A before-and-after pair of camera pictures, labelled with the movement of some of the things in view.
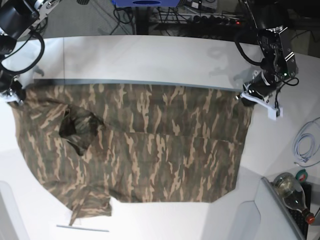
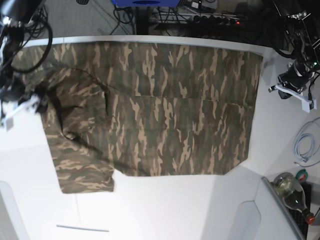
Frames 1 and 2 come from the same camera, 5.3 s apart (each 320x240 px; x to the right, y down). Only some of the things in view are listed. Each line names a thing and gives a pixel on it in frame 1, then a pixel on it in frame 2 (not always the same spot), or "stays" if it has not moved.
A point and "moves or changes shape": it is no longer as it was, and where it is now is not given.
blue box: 145,3 stays
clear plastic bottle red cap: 293,194 stays
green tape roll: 301,176 stays
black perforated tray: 298,217 stays
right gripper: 262,85 → 296,78
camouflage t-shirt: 146,143 moves or changes shape
